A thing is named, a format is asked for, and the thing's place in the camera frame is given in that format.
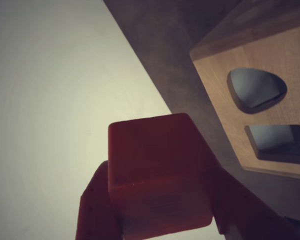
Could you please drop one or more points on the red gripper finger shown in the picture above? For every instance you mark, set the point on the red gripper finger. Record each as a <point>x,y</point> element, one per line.
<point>97,212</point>
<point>245,215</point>

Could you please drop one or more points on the red wooden cube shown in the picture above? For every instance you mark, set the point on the red wooden cube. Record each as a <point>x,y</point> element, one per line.
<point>152,162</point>

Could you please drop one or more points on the wooden shape sorter box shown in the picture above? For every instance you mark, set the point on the wooden shape sorter box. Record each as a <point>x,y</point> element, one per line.
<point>265,117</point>

